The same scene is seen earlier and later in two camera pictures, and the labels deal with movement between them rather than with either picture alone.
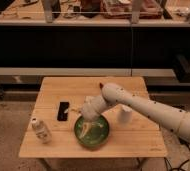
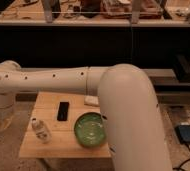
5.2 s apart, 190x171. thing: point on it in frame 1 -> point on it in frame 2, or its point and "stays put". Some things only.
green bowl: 91,133 stays put
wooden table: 56,105 stays put
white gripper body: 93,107 -> 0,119
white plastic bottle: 41,130 stays put
